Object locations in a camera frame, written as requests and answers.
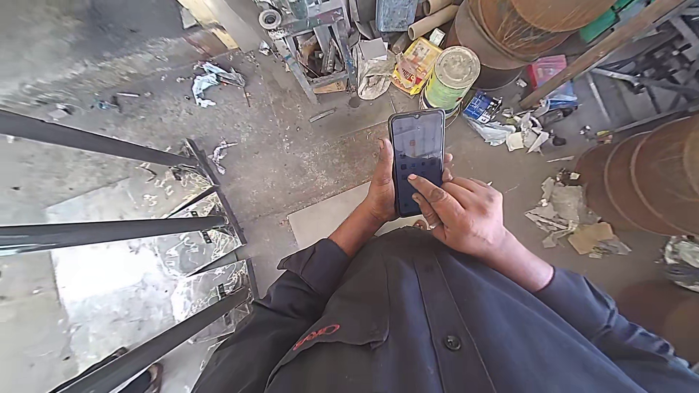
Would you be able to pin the green paint bucket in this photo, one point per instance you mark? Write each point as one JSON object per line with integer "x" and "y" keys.
{"x": 451, "y": 79}

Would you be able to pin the grey metal stand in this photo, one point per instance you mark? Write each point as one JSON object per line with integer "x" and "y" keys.
{"x": 314, "y": 24}

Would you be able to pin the heap of crumpled grey paper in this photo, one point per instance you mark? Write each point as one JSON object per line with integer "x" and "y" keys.
{"x": 562, "y": 204}

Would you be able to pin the person's right index finger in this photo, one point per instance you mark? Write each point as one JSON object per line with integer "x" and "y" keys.
{"x": 431, "y": 189}

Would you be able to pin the pile of metal bars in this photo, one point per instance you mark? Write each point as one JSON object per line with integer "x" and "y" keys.
{"x": 644, "y": 82}

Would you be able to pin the brown cardboard piece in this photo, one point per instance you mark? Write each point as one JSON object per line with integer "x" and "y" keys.
{"x": 591, "y": 238}

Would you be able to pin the person's right hand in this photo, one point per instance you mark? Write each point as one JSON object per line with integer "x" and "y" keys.
{"x": 474, "y": 215}

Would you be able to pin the small twisted whitish rag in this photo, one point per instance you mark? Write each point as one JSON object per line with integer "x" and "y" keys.
{"x": 219, "y": 155}

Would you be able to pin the person's right thumb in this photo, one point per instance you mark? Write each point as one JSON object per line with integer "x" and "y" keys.
{"x": 425, "y": 209}

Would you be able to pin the person's right fingers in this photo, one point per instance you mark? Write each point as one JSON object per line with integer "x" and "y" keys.
{"x": 462, "y": 186}

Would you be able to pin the person's body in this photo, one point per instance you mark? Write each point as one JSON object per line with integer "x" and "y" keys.
{"x": 415, "y": 316}

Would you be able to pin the dirty beige cloth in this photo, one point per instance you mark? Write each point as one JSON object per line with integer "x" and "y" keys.
{"x": 374, "y": 79}

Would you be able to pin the brown rusty pole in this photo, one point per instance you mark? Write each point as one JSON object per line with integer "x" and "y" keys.
{"x": 590, "y": 57}

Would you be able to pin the light grey board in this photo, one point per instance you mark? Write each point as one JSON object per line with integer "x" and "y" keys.
{"x": 322, "y": 218}

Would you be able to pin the light blue rag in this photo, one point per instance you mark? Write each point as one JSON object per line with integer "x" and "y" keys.
{"x": 205, "y": 84}

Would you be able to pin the crumpled clear plastic bundle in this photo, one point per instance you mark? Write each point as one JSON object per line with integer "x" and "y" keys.
{"x": 682, "y": 265}

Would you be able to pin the small white carton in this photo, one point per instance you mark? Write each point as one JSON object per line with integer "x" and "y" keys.
{"x": 437, "y": 36}

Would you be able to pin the person's left hand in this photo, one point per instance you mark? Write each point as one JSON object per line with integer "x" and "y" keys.
{"x": 383, "y": 197}

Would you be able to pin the yellow red printed bag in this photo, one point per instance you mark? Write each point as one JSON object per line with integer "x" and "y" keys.
{"x": 416, "y": 65}

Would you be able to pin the person's right forearm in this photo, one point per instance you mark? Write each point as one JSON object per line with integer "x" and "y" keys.
{"x": 546, "y": 275}

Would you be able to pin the rusty metal drum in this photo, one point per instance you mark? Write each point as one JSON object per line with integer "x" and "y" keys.
{"x": 502, "y": 43}

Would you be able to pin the round grey roll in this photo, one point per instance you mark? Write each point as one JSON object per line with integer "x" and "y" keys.
{"x": 270, "y": 19}

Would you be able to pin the brown cardboard tube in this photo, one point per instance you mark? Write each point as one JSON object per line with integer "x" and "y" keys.
{"x": 434, "y": 22}
{"x": 436, "y": 5}

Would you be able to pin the large ribbed rusty drum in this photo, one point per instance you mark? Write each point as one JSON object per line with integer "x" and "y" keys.
{"x": 647, "y": 174}

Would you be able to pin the yellow white beam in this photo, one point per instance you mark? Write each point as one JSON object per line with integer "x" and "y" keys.
{"x": 213, "y": 19}

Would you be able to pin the whitish plastic bag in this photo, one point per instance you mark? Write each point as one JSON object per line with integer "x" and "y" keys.
{"x": 493, "y": 132}

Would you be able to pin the blue printed can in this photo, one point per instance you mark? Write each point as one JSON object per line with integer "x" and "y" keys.
{"x": 482, "y": 107}

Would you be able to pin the black metal frame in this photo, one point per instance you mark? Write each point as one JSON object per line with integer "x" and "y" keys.
{"x": 109, "y": 233}

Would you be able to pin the green plastic crate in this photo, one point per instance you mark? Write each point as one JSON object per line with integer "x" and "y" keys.
{"x": 600, "y": 24}

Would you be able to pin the blue plastic container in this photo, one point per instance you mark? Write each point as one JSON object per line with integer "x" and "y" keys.
{"x": 395, "y": 15}

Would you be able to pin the person's left forearm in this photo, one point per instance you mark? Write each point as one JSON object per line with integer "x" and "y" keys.
{"x": 352, "y": 232}

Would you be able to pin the pink transparent plastic box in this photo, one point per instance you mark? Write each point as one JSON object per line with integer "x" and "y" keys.
{"x": 548, "y": 73}

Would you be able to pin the black smartphone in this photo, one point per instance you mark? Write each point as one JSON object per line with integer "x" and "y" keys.
{"x": 417, "y": 164}

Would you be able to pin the small metal strip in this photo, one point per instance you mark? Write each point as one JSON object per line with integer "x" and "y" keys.
{"x": 322, "y": 115}

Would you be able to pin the person's left fingers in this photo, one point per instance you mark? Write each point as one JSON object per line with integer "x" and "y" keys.
{"x": 447, "y": 167}

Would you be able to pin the pile of paper scraps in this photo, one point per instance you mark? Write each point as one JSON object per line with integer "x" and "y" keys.
{"x": 528, "y": 135}

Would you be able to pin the person's left thumb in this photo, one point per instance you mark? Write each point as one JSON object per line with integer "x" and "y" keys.
{"x": 384, "y": 161}

